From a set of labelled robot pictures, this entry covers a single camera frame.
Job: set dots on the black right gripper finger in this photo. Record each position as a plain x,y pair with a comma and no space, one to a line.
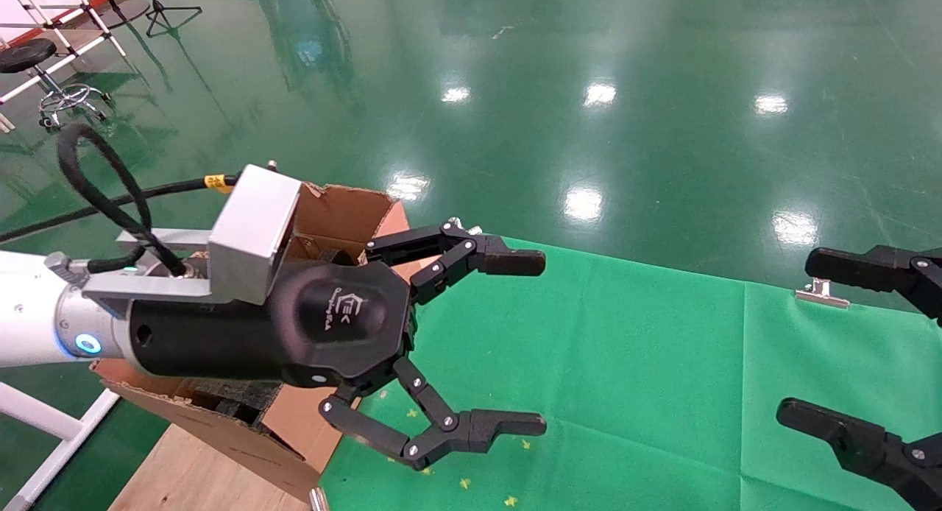
861,441
868,266

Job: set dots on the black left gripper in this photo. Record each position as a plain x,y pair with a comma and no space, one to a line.
324,327

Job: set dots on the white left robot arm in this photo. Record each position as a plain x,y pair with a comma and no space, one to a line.
29,312

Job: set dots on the large open cardboard carton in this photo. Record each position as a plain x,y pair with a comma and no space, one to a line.
213,441

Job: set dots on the silver binder clip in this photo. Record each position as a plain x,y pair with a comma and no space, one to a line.
319,500
460,224
820,291

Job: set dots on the green table cloth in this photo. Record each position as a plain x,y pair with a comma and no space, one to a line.
647,364

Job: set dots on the black tripod microphone stand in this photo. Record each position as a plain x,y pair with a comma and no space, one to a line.
163,10

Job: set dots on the black round stool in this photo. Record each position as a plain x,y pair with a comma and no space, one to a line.
26,54

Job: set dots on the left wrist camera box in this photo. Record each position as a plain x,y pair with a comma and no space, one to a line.
250,231

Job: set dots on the silver camera mounting bracket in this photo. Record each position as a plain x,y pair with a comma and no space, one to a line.
147,284

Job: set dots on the white metal stand frame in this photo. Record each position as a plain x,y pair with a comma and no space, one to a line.
44,415

